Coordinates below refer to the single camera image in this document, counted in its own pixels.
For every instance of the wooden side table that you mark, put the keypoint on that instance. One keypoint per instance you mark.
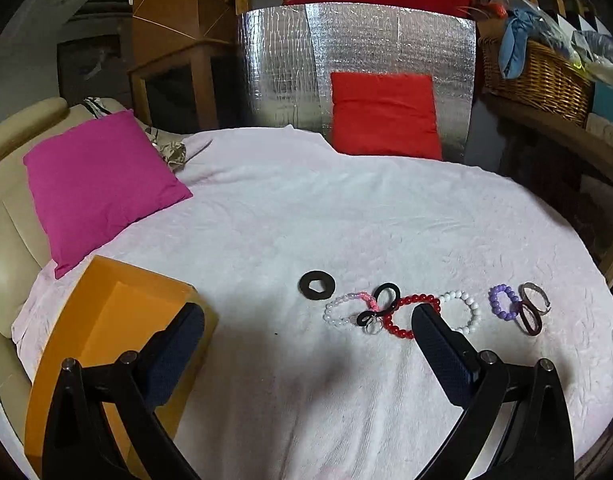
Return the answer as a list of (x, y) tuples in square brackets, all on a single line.
[(551, 125)]

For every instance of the leaf patterned cushion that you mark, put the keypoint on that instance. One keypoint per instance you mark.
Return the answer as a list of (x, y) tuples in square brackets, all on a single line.
[(169, 152)]

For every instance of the wicker basket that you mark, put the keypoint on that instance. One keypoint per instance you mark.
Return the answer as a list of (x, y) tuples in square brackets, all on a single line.
[(541, 77)]

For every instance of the wide black hair scrunchie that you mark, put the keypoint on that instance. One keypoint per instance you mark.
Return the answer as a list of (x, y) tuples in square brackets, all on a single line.
[(305, 286)]

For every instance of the pale pink textured blanket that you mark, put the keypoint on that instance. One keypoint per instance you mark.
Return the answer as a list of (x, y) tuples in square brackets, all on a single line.
[(306, 210)]

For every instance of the silver bangle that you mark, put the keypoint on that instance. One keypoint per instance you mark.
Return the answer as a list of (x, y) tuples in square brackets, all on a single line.
[(546, 297)]

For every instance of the orange cardboard box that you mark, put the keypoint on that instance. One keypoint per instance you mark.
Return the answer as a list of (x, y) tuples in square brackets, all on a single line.
[(111, 320)]

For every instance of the silver foil insulation sheet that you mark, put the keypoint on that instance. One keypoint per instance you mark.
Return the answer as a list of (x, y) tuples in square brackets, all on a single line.
[(281, 65)]

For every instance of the blue cloth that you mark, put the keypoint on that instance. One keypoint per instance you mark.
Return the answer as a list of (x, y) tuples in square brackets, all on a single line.
[(516, 42)]

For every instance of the wooden cabinet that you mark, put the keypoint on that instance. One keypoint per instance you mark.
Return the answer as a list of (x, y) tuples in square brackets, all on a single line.
[(181, 10)]

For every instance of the magenta cushion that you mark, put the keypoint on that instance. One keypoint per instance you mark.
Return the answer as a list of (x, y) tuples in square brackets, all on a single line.
[(99, 185)]

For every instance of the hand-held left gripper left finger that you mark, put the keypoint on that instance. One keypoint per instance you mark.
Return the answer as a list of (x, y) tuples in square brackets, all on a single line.
[(179, 347)]

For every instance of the clear plastic bag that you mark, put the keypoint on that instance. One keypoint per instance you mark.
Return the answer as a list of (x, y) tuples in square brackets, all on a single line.
[(596, 52)]

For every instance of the red square cushion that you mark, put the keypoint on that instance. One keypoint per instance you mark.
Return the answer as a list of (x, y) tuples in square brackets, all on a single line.
[(386, 115)]

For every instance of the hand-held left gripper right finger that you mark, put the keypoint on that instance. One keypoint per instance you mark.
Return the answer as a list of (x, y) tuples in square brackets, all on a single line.
[(439, 347)]

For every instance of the beige leather sofa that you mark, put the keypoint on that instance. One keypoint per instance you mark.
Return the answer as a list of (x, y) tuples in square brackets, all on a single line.
[(11, 220)]

